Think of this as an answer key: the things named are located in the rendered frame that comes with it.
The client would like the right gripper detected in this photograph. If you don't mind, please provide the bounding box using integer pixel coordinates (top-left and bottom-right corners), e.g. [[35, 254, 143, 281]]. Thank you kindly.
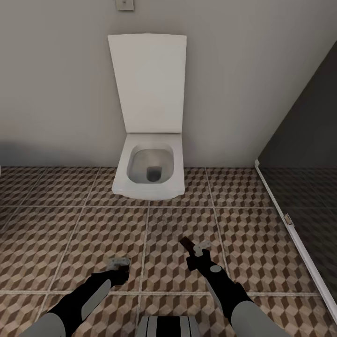
[[186, 249, 211, 271]]

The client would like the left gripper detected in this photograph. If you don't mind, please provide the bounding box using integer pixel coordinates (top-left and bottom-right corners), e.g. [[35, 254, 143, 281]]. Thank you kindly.
[[109, 270, 129, 288]]

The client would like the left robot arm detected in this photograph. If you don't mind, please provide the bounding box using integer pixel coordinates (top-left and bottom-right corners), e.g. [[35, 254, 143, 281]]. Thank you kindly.
[[17, 257, 130, 337]]

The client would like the mousetrap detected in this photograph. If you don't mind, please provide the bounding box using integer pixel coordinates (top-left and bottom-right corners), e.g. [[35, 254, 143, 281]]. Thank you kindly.
[[179, 236, 195, 254], [118, 265, 130, 273]]

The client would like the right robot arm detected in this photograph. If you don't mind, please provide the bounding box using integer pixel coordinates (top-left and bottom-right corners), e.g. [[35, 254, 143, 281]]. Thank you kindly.
[[186, 240, 292, 337]]

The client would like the robot trunk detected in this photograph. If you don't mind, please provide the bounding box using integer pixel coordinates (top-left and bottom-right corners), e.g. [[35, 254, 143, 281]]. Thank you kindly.
[[137, 316, 201, 337]]

